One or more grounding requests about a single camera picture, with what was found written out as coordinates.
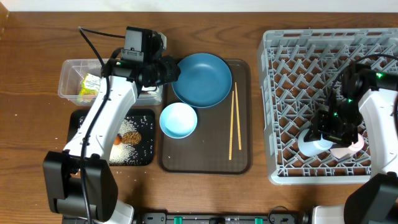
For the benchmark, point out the brown walnut shell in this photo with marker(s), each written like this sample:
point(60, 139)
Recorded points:
point(132, 138)

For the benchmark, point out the brown serving tray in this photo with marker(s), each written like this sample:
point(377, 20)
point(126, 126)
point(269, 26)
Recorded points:
point(206, 150)

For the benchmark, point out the black waste tray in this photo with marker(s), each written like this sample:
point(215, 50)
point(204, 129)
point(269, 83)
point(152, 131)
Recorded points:
point(146, 149)

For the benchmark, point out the grey dishwasher rack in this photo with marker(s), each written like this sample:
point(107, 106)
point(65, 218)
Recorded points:
point(298, 69)

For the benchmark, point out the dark blue plate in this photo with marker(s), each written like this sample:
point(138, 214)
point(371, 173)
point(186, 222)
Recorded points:
point(205, 80)

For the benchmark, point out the orange carrot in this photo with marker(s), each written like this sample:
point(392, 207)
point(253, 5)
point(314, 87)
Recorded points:
point(117, 140)

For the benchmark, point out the green snack wrapper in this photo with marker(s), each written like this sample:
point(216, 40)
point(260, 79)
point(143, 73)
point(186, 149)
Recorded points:
point(90, 87)

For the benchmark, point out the long wooden chopstick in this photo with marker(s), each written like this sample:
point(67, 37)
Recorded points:
point(238, 116)

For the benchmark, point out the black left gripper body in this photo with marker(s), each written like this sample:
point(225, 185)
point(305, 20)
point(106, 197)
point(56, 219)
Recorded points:
point(170, 70)

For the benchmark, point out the light blue cup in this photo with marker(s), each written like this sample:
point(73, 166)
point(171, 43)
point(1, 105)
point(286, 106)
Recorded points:
point(312, 148)

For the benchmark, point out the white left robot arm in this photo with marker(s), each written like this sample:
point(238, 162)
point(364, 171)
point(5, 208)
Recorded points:
point(78, 180)

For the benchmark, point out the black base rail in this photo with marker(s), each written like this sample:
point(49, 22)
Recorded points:
point(275, 218)

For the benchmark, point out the light blue bowl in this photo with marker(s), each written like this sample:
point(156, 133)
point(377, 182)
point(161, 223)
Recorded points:
point(178, 120)

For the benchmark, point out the pink cup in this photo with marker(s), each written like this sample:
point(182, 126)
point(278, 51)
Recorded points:
point(341, 152)

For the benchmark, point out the short wooden chopstick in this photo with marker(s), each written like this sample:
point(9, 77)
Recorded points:
point(231, 127)

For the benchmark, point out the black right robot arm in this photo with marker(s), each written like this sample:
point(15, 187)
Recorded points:
point(369, 97)

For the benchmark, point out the clear plastic bin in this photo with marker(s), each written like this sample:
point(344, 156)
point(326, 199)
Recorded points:
point(74, 72)

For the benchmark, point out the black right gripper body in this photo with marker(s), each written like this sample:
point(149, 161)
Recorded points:
point(334, 134)

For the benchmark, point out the white rice pile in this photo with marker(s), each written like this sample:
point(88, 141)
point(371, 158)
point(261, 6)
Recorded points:
point(126, 154)

